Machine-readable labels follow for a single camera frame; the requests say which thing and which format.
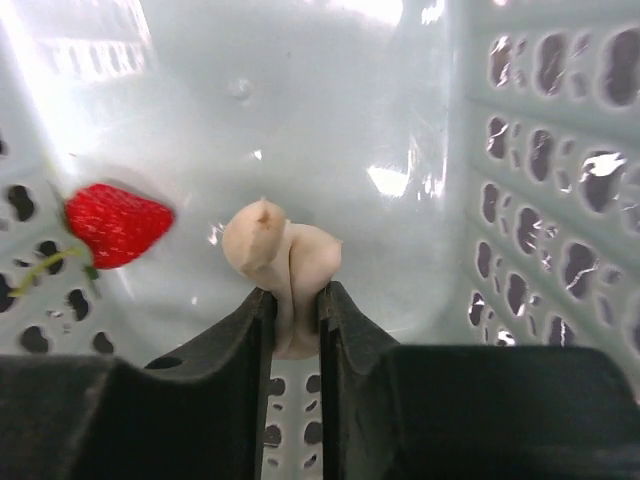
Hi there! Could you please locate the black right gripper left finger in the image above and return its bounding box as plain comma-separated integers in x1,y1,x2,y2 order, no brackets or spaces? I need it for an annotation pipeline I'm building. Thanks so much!
1,289,275,479

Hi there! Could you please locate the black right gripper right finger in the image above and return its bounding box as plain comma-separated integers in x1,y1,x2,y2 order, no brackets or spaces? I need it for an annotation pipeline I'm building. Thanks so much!
316,281,639,479

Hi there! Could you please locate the white garlic bulb toy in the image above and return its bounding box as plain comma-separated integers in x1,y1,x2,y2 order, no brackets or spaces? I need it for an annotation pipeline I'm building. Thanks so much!
222,198,343,360

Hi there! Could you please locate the red strawberry toy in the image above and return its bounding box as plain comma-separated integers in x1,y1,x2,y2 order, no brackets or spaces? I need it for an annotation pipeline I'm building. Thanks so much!
7,182,177,299

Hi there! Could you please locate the light blue plastic basket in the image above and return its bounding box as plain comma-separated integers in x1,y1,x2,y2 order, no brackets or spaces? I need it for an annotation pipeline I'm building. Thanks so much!
1,1,639,479

